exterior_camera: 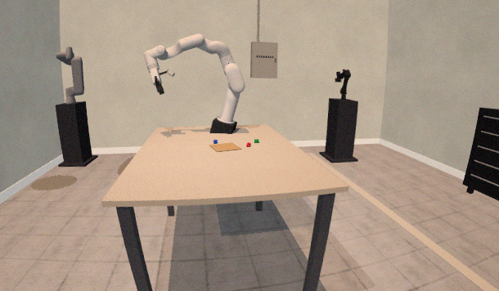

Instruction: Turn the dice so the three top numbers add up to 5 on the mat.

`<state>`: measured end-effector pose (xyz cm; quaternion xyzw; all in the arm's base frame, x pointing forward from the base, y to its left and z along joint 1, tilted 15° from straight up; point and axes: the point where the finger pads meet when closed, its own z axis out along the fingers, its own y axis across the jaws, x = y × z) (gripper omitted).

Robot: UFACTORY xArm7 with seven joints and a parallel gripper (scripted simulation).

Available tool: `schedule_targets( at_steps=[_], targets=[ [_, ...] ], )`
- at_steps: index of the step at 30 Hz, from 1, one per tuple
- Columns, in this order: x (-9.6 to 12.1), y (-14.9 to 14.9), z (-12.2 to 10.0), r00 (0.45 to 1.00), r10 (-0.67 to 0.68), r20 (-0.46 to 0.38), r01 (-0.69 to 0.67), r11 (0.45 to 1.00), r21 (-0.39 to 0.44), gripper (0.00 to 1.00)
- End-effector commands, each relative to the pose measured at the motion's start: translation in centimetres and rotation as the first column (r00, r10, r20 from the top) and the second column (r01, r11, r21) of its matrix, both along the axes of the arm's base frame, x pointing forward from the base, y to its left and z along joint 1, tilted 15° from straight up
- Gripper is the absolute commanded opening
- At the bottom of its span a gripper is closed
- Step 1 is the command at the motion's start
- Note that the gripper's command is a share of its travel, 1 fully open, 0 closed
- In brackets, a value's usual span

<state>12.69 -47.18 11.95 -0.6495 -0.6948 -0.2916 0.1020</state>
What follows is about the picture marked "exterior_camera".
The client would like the tan mat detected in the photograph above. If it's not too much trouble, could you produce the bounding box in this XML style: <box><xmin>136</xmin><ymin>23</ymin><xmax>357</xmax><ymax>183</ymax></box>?
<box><xmin>209</xmin><ymin>143</ymin><xmax>242</xmax><ymax>152</ymax></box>

